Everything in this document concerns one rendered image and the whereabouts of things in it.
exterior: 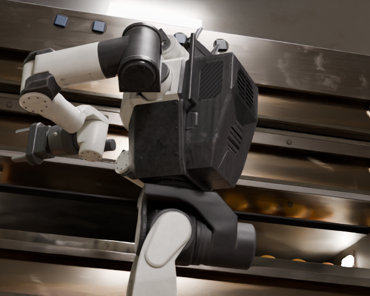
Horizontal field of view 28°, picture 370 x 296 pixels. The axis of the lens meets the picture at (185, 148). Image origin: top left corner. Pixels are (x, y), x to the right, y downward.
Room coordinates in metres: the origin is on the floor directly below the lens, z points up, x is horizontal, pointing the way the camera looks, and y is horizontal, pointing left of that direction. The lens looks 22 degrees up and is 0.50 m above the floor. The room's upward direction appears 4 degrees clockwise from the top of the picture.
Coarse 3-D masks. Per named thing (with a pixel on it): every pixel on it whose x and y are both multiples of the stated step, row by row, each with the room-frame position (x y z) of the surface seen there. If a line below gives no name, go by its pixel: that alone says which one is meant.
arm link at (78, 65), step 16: (48, 48) 1.56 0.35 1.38; (80, 48) 1.52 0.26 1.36; (96, 48) 1.50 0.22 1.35; (48, 64) 1.54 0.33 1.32; (64, 64) 1.53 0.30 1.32; (80, 64) 1.52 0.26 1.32; (96, 64) 1.51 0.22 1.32; (32, 80) 1.55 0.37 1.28; (48, 80) 1.55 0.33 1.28; (64, 80) 1.56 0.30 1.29; (80, 80) 1.56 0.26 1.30; (96, 80) 1.57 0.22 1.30; (32, 96) 1.58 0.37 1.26; (48, 96) 1.59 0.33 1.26; (32, 112) 1.64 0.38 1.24
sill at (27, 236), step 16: (16, 240) 2.51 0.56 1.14; (32, 240) 2.52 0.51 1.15; (48, 240) 2.53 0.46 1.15; (64, 240) 2.53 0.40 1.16; (80, 240) 2.54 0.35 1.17; (96, 240) 2.55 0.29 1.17; (256, 256) 2.65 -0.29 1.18; (320, 272) 2.68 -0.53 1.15; (336, 272) 2.69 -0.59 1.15; (352, 272) 2.70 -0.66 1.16; (368, 272) 2.71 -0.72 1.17
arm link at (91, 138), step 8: (88, 120) 1.83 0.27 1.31; (96, 120) 1.82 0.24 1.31; (80, 128) 1.83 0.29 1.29; (88, 128) 1.82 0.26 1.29; (96, 128) 1.82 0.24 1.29; (104, 128) 1.83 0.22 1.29; (64, 136) 1.84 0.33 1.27; (72, 136) 1.84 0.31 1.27; (80, 136) 1.83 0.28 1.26; (88, 136) 1.82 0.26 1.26; (96, 136) 1.82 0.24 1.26; (104, 136) 1.83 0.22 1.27; (64, 144) 1.85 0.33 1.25; (72, 144) 1.85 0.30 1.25; (80, 144) 1.83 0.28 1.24; (88, 144) 1.81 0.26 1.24; (96, 144) 1.81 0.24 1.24; (104, 144) 1.84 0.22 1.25; (112, 144) 1.88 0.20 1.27; (72, 152) 1.87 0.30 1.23; (80, 152) 1.82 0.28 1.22; (88, 152) 1.82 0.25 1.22; (96, 152) 1.82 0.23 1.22; (88, 160) 1.87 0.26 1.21; (96, 160) 1.86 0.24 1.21
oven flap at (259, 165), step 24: (0, 120) 2.51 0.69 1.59; (24, 120) 2.53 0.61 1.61; (48, 120) 2.55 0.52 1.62; (24, 144) 2.49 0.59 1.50; (120, 144) 2.57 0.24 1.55; (264, 168) 2.64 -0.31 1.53; (288, 168) 2.67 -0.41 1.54; (312, 168) 2.69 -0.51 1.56; (336, 168) 2.71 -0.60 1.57; (360, 168) 2.73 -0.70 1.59
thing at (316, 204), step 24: (24, 168) 2.43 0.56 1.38; (48, 168) 2.42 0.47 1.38; (72, 168) 2.41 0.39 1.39; (96, 168) 2.41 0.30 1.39; (96, 192) 2.58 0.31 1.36; (120, 192) 2.57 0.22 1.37; (240, 192) 2.53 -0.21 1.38; (264, 192) 2.52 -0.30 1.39; (288, 192) 2.52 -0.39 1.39; (312, 192) 2.52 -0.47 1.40; (336, 192) 2.54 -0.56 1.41; (288, 216) 2.70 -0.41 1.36; (312, 216) 2.69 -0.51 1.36; (336, 216) 2.69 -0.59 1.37; (360, 216) 2.68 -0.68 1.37
